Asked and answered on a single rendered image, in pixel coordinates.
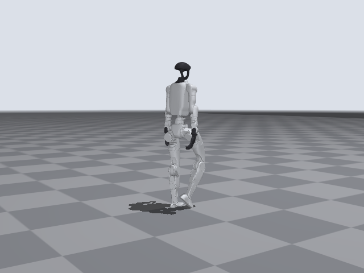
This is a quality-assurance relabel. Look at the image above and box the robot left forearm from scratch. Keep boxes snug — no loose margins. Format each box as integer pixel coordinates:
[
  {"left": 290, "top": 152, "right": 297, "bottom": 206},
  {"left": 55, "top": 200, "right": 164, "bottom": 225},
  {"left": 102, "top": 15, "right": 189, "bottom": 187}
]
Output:
[{"left": 164, "top": 111, "right": 172, "bottom": 131}]

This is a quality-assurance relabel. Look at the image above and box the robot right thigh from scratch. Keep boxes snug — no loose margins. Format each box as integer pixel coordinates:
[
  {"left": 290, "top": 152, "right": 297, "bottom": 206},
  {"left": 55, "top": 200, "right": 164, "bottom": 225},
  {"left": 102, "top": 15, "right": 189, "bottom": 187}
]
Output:
[{"left": 183, "top": 128, "right": 205, "bottom": 170}]

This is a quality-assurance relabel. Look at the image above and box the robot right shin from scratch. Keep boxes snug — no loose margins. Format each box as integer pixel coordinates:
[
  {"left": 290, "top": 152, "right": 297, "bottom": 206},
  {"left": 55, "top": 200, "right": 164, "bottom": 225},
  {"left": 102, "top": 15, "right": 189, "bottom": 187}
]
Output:
[{"left": 186, "top": 162, "right": 205, "bottom": 199}]

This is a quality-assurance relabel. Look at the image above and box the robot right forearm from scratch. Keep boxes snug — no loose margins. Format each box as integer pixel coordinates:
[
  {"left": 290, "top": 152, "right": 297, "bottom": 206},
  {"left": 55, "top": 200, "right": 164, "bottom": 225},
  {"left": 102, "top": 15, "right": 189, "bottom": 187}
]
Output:
[{"left": 190, "top": 106, "right": 198, "bottom": 134}]

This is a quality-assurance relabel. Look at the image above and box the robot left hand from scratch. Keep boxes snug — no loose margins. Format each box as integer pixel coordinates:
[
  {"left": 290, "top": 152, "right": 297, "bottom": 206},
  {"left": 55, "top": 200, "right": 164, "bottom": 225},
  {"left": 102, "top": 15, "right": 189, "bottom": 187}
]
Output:
[{"left": 164, "top": 127, "right": 169, "bottom": 146}]

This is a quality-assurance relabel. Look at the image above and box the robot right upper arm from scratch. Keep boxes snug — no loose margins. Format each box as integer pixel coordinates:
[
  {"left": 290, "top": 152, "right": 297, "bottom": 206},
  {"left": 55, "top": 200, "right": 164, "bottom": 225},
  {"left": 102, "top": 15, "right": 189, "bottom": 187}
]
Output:
[{"left": 186, "top": 84, "right": 197, "bottom": 114}]

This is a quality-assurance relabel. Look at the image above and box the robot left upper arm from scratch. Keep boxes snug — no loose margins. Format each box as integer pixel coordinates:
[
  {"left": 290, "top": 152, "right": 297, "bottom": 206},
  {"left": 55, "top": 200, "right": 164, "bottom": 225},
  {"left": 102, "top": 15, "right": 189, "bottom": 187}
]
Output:
[{"left": 166, "top": 85, "right": 171, "bottom": 113}]

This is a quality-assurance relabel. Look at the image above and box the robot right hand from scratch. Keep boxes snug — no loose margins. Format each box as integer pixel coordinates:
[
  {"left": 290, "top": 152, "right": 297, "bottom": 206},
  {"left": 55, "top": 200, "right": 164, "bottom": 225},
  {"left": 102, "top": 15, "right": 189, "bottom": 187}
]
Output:
[{"left": 186, "top": 128, "right": 197, "bottom": 150}]

